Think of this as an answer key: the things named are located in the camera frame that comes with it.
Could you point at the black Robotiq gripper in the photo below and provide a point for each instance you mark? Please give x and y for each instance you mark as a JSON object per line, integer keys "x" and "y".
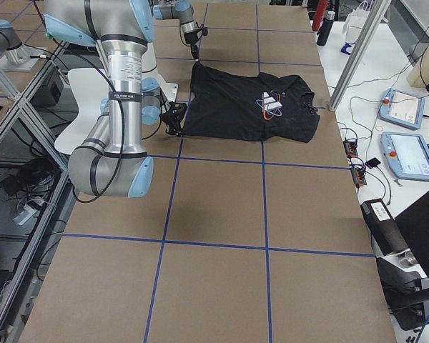
{"x": 172, "y": 119}

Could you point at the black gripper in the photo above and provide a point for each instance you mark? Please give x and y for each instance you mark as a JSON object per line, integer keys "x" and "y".
{"x": 191, "y": 41}

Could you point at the black graphic t-shirt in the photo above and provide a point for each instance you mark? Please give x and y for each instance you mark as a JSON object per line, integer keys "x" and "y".
{"x": 250, "y": 108}

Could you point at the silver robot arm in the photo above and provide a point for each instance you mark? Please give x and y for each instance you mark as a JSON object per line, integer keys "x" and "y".
{"x": 181, "y": 10}
{"x": 111, "y": 161}

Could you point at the black water bottle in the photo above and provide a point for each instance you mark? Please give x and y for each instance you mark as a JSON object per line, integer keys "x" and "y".
{"x": 324, "y": 31}

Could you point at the red cylinder bottle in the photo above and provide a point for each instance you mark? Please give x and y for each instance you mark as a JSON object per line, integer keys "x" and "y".
{"x": 319, "y": 14}

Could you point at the white paper bag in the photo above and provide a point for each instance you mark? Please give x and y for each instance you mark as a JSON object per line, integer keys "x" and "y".
{"x": 354, "y": 24}

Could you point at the far blue teach pendant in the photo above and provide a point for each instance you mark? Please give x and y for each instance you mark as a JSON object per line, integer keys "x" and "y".
{"x": 402, "y": 108}

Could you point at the blue teach pendant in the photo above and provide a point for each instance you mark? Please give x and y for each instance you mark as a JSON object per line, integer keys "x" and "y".
{"x": 407, "y": 155}
{"x": 402, "y": 108}

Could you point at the near blue teach pendant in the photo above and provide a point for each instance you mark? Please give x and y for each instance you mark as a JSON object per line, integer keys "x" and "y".
{"x": 407, "y": 155}

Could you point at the black box with label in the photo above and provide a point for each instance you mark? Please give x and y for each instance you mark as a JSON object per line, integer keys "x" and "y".
{"x": 383, "y": 227}

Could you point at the black monitor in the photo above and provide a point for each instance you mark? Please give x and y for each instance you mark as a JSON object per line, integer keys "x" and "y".
{"x": 413, "y": 224}

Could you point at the aluminium frame post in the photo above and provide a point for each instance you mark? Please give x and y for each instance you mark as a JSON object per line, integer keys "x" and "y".
{"x": 372, "y": 22}

